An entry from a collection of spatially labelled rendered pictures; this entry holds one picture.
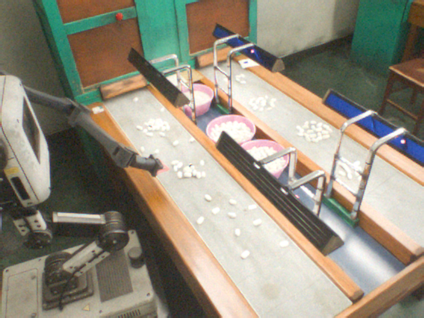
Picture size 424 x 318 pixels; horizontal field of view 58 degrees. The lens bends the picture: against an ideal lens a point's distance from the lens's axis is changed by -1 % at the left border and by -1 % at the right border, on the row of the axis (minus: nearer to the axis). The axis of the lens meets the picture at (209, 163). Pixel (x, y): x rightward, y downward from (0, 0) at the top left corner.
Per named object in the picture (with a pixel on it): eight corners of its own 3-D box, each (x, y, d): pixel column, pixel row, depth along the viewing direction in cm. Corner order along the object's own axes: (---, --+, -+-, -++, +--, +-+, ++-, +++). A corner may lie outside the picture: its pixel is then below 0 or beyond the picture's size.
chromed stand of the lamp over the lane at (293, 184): (279, 272, 150) (288, 193, 121) (250, 238, 163) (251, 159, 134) (316, 250, 156) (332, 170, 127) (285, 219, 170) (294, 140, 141)
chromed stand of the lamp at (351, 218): (353, 229, 164) (376, 148, 134) (321, 200, 177) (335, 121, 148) (384, 210, 170) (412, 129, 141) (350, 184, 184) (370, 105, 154)
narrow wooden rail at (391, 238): (408, 272, 148) (417, 256, 141) (190, 85, 270) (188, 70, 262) (418, 266, 150) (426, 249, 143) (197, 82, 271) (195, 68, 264)
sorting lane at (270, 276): (284, 353, 122) (284, 350, 121) (103, 105, 243) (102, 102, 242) (351, 307, 133) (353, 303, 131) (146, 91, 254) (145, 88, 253)
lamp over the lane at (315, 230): (324, 258, 111) (328, 243, 106) (214, 148, 153) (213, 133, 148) (344, 245, 114) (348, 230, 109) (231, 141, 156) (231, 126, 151)
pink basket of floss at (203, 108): (207, 121, 231) (206, 108, 224) (166, 116, 237) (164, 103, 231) (219, 98, 249) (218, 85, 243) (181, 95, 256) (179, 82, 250)
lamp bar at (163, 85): (176, 109, 176) (173, 95, 171) (127, 60, 218) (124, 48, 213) (191, 104, 179) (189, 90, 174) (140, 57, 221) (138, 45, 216)
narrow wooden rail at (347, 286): (347, 315, 137) (353, 300, 130) (148, 99, 258) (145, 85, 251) (359, 307, 139) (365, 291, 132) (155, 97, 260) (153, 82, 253)
